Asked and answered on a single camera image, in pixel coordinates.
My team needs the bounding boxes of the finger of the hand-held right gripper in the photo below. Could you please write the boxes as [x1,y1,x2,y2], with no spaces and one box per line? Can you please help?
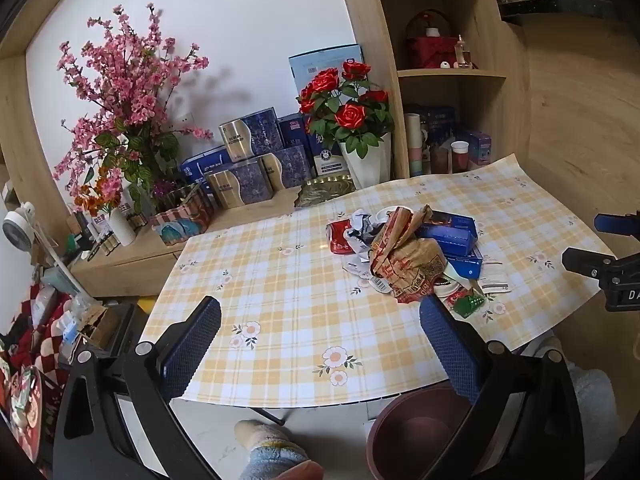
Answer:
[594,211,640,235]
[561,246,621,277]

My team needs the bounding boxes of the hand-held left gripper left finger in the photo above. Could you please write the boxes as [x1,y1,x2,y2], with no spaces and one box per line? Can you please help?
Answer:
[52,296,222,480]

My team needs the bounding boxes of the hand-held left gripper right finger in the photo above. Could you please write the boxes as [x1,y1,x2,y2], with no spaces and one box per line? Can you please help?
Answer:
[419,296,587,480]

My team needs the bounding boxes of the green foil wrapper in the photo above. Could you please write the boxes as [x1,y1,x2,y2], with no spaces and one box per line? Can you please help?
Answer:
[451,294,485,319]

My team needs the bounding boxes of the red white wrapper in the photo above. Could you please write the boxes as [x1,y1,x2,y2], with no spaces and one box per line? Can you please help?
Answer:
[434,280,468,302]

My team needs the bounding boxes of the maroon plastic bin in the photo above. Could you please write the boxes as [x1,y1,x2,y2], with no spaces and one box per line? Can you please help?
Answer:
[367,386,483,480]

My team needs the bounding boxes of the white paper labels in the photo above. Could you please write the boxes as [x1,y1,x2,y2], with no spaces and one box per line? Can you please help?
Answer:
[480,259,512,295]

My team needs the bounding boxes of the brown paper bag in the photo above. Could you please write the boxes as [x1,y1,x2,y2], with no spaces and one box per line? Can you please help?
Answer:
[369,204,447,305]

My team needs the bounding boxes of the blue carton box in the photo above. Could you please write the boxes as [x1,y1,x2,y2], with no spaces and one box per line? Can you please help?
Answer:
[416,209,479,257]

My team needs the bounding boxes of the white paper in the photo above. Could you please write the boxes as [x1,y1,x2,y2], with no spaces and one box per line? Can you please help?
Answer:
[348,211,388,242]

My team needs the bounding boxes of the crushed red wrapper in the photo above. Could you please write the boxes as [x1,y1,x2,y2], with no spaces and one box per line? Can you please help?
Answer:
[326,219,372,257]

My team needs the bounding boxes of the yellow plaid floral tablecloth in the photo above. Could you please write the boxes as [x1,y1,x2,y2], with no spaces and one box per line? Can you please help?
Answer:
[139,154,618,403]

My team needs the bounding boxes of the open cardboard box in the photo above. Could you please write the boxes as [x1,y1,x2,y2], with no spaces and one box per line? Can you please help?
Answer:
[74,305,125,352]

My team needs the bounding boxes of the wooden sideboard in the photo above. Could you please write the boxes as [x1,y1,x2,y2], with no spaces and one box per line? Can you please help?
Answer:
[70,187,302,299]

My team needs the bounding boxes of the black table leg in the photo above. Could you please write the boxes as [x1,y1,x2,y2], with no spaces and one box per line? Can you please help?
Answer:
[249,404,289,427]

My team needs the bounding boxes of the person's fluffy grey leg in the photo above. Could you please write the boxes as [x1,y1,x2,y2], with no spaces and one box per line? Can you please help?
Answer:
[539,337,622,466]

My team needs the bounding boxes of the floral patterned basket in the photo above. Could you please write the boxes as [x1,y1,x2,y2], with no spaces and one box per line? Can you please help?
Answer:
[149,185,217,247]

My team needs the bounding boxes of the person's foot in slipper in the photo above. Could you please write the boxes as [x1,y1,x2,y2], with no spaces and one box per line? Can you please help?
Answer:
[235,420,326,480]

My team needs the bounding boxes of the white bottle vase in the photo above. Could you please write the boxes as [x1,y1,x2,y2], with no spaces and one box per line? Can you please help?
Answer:
[107,205,137,247]

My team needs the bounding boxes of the small dark bottles set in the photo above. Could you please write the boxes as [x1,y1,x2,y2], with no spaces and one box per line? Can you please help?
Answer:
[87,212,121,262]

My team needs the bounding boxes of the red checkered cloth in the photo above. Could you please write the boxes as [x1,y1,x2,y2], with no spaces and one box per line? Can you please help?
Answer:
[0,282,72,397]

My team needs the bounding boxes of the small blue purple box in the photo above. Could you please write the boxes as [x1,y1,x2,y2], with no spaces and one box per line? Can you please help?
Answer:
[462,129,494,166]

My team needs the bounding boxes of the red paper cup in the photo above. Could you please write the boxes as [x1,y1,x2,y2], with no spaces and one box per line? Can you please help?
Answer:
[450,140,470,174]

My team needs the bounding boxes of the brown jar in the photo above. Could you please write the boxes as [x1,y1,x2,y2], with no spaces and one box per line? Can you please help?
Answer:
[430,145,454,175]

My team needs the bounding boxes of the orange artificial flowers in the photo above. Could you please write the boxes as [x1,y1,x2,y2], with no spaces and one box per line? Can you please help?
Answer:
[74,165,124,217]

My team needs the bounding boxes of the flat blue tissue box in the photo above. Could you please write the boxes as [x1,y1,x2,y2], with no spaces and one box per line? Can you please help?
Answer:
[180,146,234,184]

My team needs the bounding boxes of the green leafy plant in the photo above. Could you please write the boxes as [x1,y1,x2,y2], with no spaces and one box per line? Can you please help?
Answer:
[95,115,182,196]

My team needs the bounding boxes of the dark blue shelf box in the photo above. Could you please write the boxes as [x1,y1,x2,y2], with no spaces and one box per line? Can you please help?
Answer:
[420,105,456,147]

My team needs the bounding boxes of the gold leaf tray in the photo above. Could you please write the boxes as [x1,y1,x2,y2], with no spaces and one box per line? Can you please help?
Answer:
[294,172,357,209]

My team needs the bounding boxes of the stack of pastel cups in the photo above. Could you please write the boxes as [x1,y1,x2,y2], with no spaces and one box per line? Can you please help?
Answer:
[404,112,426,177]

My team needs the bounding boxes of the white flower pot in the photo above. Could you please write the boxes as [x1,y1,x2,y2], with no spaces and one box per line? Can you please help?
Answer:
[337,132,394,189]

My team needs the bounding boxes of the white desk fan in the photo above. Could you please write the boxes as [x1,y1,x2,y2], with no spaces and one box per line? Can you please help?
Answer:
[2,202,87,297]

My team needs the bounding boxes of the black countertop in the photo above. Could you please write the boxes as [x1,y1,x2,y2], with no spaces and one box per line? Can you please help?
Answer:
[500,0,640,24]

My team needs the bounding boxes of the small glass bottle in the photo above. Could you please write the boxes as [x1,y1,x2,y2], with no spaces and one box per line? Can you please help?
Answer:
[453,35,474,69]

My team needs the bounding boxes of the blue white carton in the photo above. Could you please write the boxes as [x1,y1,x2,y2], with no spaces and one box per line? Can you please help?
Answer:
[305,120,349,177]

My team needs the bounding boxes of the red gift basket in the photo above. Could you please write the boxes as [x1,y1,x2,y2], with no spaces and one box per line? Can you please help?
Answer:
[404,9,455,70]

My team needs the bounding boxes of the red rose bouquet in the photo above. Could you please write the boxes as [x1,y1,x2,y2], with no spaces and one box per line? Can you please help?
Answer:
[296,60,396,159]

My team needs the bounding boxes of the pink blossom arrangement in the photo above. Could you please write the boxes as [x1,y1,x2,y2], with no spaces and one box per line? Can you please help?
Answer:
[52,4,211,201]

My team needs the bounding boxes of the wooden shelf unit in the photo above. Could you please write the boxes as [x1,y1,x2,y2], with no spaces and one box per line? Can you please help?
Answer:
[332,0,532,182]

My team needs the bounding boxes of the large light blue box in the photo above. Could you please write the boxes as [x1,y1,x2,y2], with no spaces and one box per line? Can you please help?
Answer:
[288,44,365,97]

